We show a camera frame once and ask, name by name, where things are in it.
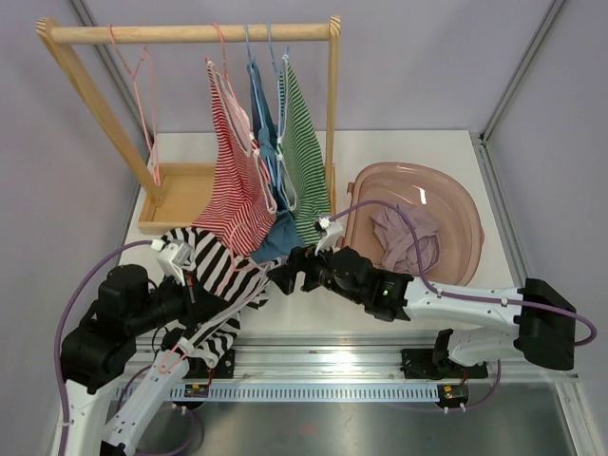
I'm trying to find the pink hanger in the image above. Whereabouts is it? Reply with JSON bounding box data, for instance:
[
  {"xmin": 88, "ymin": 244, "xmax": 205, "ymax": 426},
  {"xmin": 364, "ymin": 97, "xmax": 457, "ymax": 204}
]
[
  {"xmin": 159, "ymin": 222, "xmax": 276, "ymax": 376},
  {"xmin": 211, "ymin": 23, "xmax": 279, "ymax": 210},
  {"xmin": 108, "ymin": 25, "xmax": 163, "ymax": 191}
]

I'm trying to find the white slotted cable duct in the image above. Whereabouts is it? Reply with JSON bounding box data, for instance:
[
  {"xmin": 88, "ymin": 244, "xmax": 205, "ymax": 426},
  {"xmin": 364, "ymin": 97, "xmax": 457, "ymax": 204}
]
[{"xmin": 169, "ymin": 384, "xmax": 439, "ymax": 403}]

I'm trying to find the aluminium mounting rail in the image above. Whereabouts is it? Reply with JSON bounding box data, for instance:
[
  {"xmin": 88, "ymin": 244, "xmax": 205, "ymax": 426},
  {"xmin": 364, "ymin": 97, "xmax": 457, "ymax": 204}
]
[{"xmin": 119, "ymin": 331, "xmax": 580, "ymax": 388}]

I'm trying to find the green white striped tank top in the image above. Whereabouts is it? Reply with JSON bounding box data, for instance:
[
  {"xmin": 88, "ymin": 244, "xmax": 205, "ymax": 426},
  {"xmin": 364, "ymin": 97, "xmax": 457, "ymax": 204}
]
[{"xmin": 277, "ymin": 55, "xmax": 331, "ymax": 244}]

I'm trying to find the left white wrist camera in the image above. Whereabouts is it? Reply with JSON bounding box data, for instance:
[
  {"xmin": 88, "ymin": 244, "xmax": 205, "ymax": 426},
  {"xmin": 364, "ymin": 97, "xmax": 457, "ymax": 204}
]
[{"xmin": 150, "ymin": 238, "xmax": 194, "ymax": 287}]

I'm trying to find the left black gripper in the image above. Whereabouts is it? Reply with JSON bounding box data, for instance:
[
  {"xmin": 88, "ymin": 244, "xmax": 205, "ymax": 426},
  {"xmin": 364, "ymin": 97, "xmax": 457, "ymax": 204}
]
[{"xmin": 128, "ymin": 267, "xmax": 230, "ymax": 335}]

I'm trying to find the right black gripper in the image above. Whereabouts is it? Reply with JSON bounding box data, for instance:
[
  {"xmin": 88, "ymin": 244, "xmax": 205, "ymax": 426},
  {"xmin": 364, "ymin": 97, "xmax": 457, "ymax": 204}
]
[{"xmin": 268, "ymin": 236, "xmax": 366, "ymax": 305}]

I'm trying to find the blue tank top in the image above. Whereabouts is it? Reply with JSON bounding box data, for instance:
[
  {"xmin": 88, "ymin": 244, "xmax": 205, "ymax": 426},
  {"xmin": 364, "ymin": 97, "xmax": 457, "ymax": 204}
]
[{"xmin": 247, "ymin": 60, "xmax": 304, "ymax": 263}]

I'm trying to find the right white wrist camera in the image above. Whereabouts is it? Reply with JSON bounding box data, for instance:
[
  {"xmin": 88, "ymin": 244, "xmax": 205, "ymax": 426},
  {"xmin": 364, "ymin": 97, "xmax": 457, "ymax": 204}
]
[{"xmin": 314, "ymin": 216, "xmax": 344, "ymax": 255}]

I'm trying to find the red white striped tank top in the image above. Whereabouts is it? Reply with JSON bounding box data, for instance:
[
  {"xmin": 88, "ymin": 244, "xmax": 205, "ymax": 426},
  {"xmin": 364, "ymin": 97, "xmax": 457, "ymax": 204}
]
[{"xmin": 192, "ymin": 59, "xmax": 277, "ymax": 257}]

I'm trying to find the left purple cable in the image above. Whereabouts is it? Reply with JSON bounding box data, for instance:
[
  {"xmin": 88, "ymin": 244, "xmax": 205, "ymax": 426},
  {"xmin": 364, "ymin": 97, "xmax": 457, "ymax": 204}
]
[{"xmin": 51, "ymin": 239, "xmax": 191, "ymax": 456}]

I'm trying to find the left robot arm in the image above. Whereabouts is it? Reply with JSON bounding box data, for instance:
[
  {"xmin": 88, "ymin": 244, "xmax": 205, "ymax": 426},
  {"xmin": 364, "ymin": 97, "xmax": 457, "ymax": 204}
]
[{"xmin": 59, "ymin": 265, "xmax": 229, "ymax": 455}]

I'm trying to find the blue hanger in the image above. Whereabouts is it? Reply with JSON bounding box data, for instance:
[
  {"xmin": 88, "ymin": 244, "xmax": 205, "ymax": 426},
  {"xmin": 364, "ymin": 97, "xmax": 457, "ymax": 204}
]
[
  {"xmin": 244, "ymin": 25, "xmax": 286, "ymax": 212},
  {"xmin": 267, "ymin": 22, "xmax": 297, "ymax": 211}
]

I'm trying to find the wooden clothes rack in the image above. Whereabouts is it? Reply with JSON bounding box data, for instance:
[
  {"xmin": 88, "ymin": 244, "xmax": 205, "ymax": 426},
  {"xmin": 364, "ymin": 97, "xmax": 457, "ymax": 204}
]
[{"xmin": 36, "ymin": 15, "xmax": 341, "ymax": 235}]

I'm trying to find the black white striped tank top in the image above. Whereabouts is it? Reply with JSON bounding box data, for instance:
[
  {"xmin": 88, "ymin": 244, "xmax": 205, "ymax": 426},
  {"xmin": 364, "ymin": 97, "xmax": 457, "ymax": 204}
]
[{"xmin": 159, "ymin": 226, "xmax": 272, "ymax": 370}]

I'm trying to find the pink plastic basin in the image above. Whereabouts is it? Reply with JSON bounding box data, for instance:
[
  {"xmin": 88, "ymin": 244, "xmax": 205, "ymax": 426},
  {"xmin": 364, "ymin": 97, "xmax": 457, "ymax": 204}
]
[{"xmin": 342, "ymin": 162, "xmax": 484, "ymax": 285}]

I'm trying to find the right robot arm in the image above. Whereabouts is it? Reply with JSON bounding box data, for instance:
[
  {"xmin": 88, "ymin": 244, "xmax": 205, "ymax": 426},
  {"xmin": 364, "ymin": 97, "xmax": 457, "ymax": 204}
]
[{"xmin": 268, "ymin": 247, "xmax": 576, "ymax": 380}]

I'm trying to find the purple cable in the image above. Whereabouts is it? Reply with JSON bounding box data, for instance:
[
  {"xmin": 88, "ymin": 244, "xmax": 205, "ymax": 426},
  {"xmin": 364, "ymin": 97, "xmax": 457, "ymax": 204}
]
[
  {"xmin": 51, "ymin": 239, "xmax": 191, "ymax": 456},
  {"xmin": 330, "ymin": 199, "xmax": 598, "ymax": 346}
]

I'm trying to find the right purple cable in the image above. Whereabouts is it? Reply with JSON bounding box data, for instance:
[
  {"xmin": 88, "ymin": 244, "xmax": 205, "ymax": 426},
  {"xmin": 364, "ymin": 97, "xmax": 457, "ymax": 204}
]
[{"xmin": 330, "ymin": 199, "xmax": 598, "ymax": 346}]

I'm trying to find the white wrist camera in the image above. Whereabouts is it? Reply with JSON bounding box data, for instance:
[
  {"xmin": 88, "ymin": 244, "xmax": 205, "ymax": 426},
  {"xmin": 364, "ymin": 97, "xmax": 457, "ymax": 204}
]
[
  {"xmin": 150, "ymin": 238, "xmax": 194, "ymax": 287},
  {"xmin": 314, "ymin": 216, "xmax": 344, "ymax": 255}
]

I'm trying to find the mauve tank top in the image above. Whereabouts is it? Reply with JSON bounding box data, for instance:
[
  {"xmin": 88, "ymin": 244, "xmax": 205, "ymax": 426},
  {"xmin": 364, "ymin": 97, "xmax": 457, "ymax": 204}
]
[{"xmin": 371, "ymin": 204, "xmax": 441, "ymax": 276}]

